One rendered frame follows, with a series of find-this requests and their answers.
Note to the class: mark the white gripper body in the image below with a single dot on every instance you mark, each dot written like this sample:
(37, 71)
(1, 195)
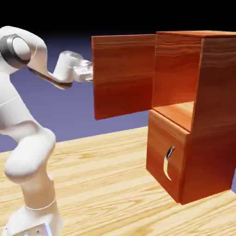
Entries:
(83, 74)

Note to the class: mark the reddish wooden cabinet door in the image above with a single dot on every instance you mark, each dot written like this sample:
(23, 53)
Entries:
(158, 147)
(123, 77)

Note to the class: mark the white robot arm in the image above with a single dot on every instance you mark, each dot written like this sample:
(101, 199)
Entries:
(27, 158)

